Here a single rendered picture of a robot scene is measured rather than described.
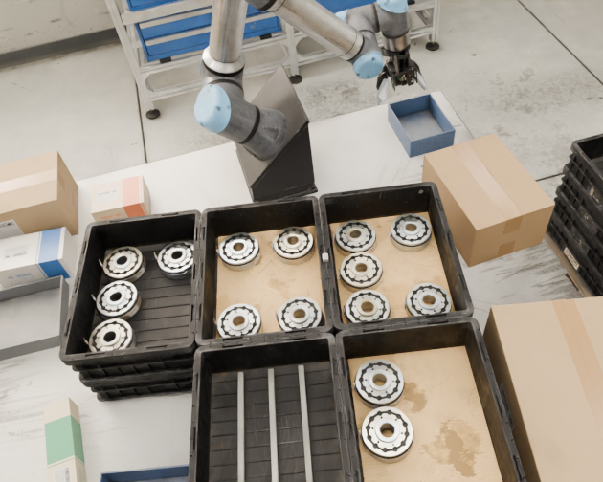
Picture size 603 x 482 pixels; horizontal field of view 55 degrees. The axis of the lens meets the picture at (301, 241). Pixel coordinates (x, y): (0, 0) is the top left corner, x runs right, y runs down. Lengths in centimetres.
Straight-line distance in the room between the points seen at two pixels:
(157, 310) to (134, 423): 27
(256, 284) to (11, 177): 87
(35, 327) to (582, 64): 301
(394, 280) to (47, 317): 95
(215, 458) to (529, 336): 70
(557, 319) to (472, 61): 240
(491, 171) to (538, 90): 178
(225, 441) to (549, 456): 63
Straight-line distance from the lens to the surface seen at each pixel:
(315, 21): 143
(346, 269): 143
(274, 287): 145
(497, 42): 374
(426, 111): 208
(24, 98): 397
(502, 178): 165
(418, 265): 147
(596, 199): 217
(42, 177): 191
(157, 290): 152
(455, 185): 162
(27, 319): 179
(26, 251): 183
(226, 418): 131
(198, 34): 322
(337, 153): 193
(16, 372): 172
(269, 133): 166
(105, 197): 188
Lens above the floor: 201
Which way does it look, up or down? 51 degrees down
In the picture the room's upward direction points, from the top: 9 degrees counter-clockwise
